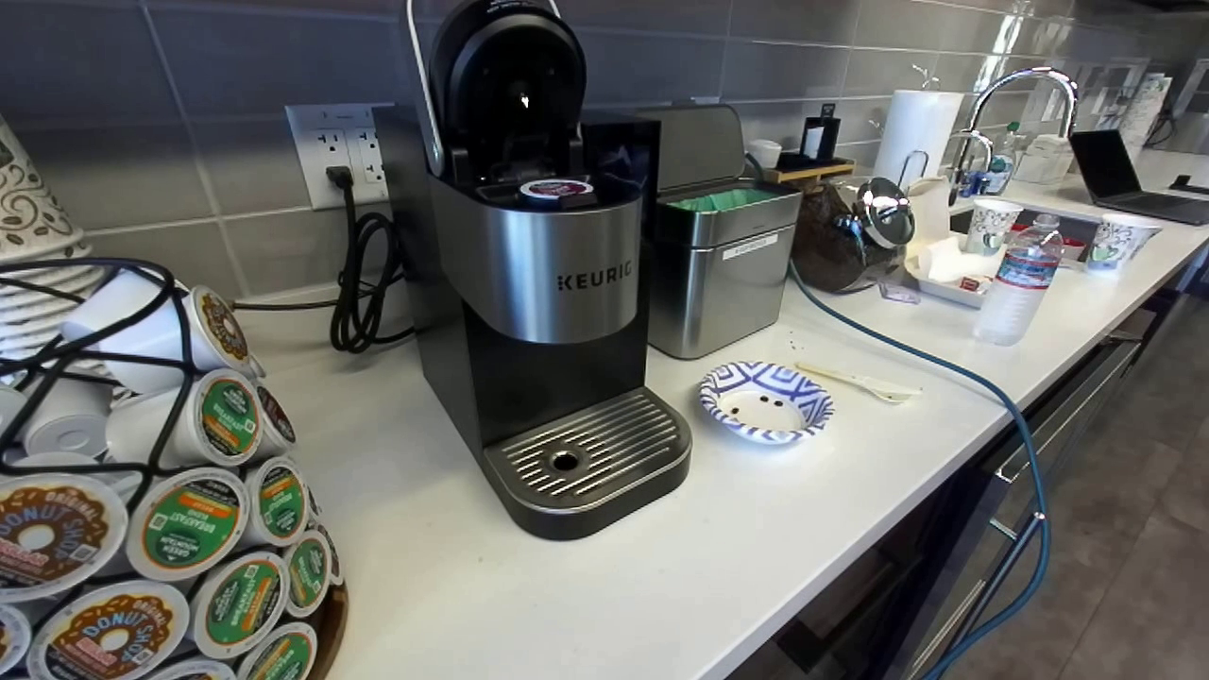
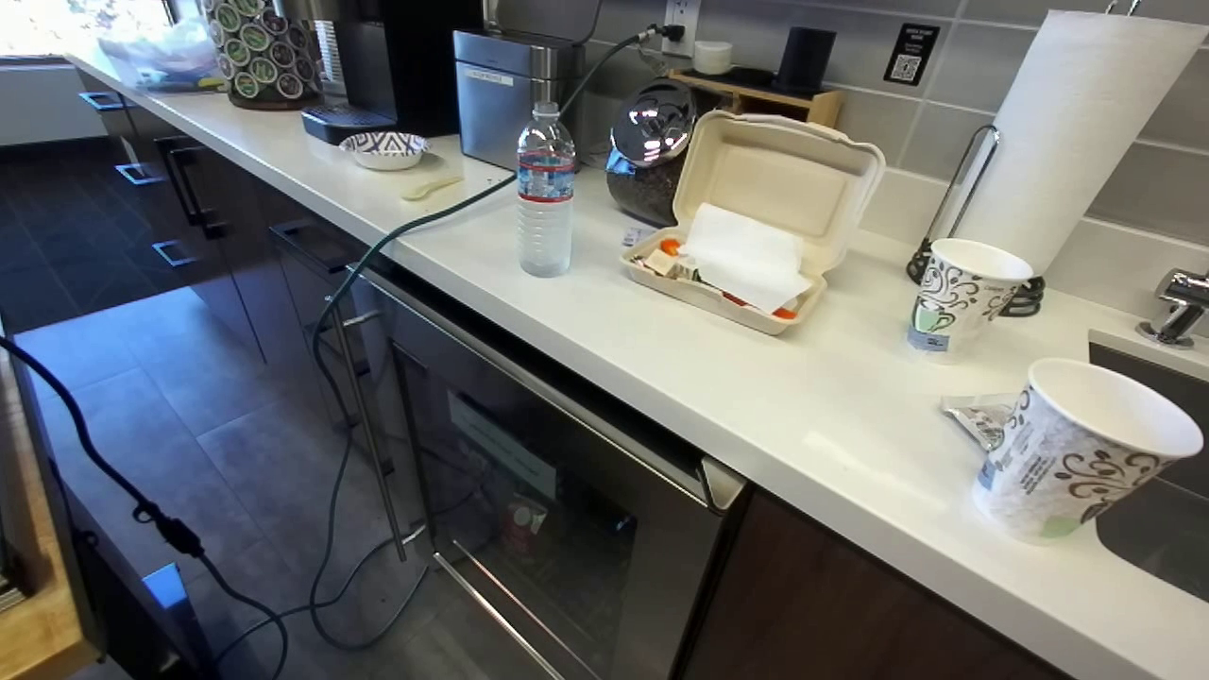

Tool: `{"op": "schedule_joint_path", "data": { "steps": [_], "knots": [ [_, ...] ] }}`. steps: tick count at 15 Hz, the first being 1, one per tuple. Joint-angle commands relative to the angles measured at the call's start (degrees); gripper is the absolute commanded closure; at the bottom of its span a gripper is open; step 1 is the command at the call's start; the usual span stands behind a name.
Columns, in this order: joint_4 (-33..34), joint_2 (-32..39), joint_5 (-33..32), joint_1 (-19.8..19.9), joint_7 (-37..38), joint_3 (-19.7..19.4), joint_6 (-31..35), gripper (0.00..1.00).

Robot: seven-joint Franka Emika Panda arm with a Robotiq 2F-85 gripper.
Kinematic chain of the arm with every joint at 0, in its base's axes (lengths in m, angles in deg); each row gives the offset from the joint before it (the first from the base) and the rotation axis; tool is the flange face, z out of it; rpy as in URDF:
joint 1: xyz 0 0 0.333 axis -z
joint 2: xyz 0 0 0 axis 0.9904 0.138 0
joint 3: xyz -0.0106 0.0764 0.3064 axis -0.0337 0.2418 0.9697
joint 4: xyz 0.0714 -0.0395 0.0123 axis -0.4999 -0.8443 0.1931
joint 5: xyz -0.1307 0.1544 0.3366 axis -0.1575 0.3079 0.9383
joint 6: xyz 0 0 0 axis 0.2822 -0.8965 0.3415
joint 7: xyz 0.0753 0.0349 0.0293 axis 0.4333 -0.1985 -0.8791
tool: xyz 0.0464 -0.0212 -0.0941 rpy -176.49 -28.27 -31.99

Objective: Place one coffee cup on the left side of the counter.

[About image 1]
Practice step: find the black silver Keurig coffee maker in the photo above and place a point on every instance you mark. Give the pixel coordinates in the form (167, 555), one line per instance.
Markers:
(554, 267)

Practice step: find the coffee pod inside brewer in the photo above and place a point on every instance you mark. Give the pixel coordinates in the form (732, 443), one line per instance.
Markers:
(555, 191)

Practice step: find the brown lid coffee pod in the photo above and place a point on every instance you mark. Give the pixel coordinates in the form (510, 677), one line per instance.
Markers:
(277, 417)
(152, 331)

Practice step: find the green lid coffee pod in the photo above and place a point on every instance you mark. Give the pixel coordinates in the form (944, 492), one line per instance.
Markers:
(233, 417)
(282, 500)
(310, 573)
(282, 655)
(239, 601)
(189, 524)

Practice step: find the patterned paper coffee cup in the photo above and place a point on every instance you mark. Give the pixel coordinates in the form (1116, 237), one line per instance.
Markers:
(991, 227)
(1116, 242)

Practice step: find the white coffee pod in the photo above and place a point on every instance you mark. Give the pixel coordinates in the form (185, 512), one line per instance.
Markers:
(58, 422)

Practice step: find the stainless steel lidded box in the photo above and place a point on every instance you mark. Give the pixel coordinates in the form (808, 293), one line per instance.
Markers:
(724, 284)

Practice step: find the blue patterned paper bowl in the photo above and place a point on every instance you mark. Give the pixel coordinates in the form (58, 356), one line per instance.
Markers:
(764, 400)

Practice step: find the green packets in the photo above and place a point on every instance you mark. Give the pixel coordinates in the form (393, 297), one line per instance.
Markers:
(724, 199)

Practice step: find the wooden stir stick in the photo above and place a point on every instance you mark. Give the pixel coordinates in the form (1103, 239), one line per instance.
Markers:
(855, 381)

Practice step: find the black round chrome-lid kettle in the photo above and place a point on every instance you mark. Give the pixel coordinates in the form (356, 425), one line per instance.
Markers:
(845, 245)

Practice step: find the small wooden shelf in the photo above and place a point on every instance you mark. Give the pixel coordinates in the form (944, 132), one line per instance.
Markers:
(812, 171)

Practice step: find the small black box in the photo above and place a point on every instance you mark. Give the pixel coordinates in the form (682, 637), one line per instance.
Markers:
(820, 138)

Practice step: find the beige clamshell takeout container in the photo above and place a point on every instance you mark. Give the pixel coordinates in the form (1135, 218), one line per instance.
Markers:
(944, 267)

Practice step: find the white paper towel roll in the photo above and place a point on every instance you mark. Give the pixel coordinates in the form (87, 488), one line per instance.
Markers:
(915, 132)

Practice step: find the clear plastic water bottle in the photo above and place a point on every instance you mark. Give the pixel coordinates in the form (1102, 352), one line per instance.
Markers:
(1014, 297)

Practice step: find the chrome sink faucet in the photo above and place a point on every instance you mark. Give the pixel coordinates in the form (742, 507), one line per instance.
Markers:
(1021, 80)

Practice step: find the black laptop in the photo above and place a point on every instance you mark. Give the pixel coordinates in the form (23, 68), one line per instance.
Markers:
(1107, 164)

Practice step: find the stack of patterned paper cups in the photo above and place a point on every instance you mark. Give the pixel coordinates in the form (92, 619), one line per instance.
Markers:
(33, 209)

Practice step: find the white wall power outlet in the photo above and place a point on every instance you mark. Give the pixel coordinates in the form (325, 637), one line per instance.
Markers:
(337, 142)

